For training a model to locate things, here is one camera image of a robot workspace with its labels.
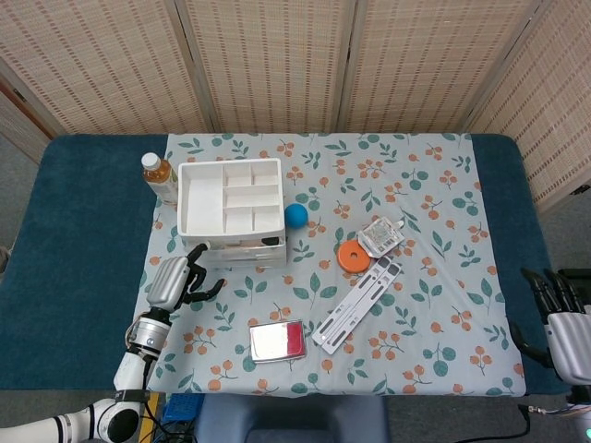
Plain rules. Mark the blue plastic crate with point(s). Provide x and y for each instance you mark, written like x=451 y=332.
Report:
x=182 y=408

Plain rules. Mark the orange disc with hole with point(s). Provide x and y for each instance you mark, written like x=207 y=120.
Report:
x=348 y=263

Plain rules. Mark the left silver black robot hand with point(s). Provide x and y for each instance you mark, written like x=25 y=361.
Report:
x=168 y=283

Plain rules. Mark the blue ball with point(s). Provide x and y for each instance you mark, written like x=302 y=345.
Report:
x=296 y=216

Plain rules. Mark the red ink pad case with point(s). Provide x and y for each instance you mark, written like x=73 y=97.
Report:
x=277 y=341

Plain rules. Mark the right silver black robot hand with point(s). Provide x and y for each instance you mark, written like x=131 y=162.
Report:
x=570 y=346

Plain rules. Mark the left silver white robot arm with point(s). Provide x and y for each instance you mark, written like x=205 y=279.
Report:
x=148 y=334

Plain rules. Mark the floral leaf print tablecloth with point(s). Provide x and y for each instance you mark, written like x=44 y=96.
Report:
x=415 y=286

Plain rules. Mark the tea bottle with white cap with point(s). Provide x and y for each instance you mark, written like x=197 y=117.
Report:
x=157 y=177

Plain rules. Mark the silver foil pouch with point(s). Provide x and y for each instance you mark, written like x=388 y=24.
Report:
x=381 y=235

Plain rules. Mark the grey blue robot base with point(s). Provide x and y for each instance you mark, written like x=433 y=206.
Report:
x=291 y=420

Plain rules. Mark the white folding laptop stand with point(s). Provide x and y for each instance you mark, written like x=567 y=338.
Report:
x=355 y=304

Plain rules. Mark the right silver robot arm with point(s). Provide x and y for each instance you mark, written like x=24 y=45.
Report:
x=582 y=410

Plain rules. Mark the white compartment drawer organizer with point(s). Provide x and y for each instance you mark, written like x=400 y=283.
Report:
x=201 y=205

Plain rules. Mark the bamboo folding screen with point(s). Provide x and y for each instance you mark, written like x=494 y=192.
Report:
x=277 y=64

